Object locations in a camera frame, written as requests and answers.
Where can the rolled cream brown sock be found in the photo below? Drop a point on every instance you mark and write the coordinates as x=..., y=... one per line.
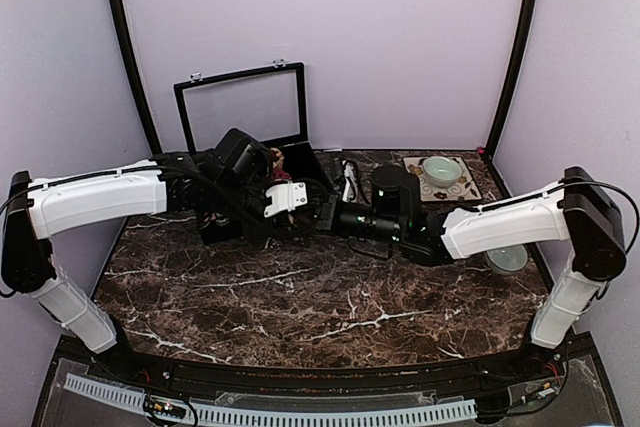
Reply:
x=277, y=159

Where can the white slotted cable duct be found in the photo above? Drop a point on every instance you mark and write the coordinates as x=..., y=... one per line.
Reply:
x=167, y=410

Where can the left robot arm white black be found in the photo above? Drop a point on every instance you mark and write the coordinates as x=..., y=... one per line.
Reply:
x=38, y=209

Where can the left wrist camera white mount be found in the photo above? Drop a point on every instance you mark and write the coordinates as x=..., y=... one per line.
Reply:
x=285, y=197

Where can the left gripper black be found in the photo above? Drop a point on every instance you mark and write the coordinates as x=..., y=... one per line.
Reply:
x=253, y=231

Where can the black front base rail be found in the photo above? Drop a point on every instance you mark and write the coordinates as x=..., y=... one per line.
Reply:
x=185, y=372

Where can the right black frame post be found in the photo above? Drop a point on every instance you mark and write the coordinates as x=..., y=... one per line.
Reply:
x=516, y=59

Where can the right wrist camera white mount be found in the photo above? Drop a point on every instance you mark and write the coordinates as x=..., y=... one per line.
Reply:
x=351, y=182

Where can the black frame post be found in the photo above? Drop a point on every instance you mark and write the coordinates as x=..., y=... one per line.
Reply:
x=516, y=59
x=123, y=35

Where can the square floral ceramic plate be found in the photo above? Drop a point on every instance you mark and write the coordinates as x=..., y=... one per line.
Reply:
x=464, y=190

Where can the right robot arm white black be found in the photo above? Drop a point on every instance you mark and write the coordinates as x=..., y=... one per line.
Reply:
x=576, y=209

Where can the left black frame post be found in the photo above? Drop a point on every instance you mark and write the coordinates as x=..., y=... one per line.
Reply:
x=123, y=35

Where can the black glass-lid storage box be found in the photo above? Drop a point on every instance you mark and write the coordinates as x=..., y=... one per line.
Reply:
x=268, y=103

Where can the rolled purple orange sock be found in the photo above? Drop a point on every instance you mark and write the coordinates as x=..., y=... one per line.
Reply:
x=280, y=175

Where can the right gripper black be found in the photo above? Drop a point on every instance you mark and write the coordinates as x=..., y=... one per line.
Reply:
x=327, y=211

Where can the celadon bowl on table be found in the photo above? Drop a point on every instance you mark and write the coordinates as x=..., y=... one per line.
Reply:
x=507, y=260

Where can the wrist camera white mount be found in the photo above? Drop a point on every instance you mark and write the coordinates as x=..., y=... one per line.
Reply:
x=351, y=182
x=285, y=197

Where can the celadon bowl on plate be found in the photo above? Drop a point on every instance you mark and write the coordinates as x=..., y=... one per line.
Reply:
x=441, y=172

